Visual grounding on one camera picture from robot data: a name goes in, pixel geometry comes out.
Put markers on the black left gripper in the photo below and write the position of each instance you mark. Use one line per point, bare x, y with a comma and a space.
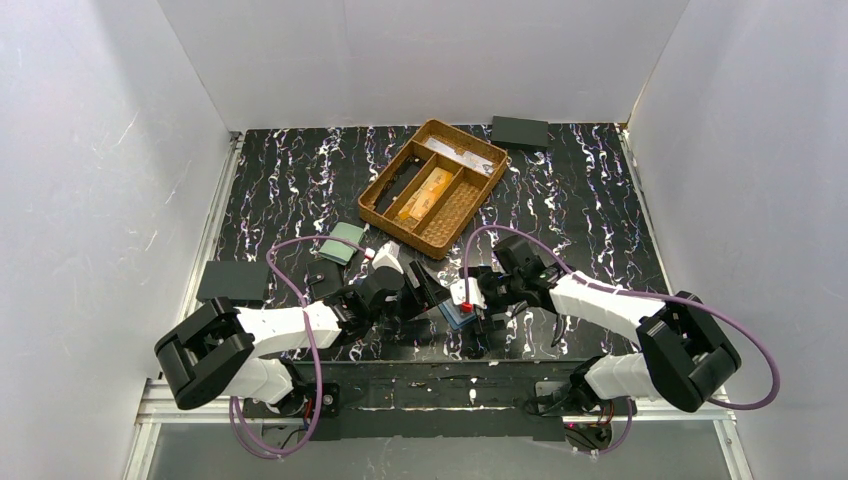
416, 291

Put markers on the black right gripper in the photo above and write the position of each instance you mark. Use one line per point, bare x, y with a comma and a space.
494, 297

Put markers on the light blue card holder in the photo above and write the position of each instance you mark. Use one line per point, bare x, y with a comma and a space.
455, 317

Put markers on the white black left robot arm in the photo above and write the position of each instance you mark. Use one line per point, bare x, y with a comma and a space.
224, 350

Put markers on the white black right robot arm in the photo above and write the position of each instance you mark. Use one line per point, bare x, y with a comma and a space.
683, 355

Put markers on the orange cards in tray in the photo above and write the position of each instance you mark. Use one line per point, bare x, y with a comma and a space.
423, 199

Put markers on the green card holder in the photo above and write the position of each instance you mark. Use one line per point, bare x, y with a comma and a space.
343, 242

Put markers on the black card holder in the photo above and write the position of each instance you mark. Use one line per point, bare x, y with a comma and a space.
324, 277

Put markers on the black cards in tray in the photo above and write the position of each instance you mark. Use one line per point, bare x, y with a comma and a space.
398, 181

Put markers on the silver cards in tray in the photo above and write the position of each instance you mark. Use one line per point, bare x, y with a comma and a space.
461, 156

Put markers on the woven brown divided tray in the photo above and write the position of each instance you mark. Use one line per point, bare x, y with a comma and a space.
435, 234

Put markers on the black box at back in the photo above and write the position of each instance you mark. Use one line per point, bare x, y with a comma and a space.
519, 133

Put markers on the black box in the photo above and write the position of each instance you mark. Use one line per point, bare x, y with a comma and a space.
519, 133
244, 283

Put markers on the black box at left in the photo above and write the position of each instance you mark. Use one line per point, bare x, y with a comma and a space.
244, 283

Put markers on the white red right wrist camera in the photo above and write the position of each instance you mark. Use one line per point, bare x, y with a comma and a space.
466, 292

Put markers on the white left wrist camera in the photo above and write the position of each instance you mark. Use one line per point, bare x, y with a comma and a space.
385, 256

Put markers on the aluminium base frame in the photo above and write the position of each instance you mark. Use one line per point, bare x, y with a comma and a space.
444, 420

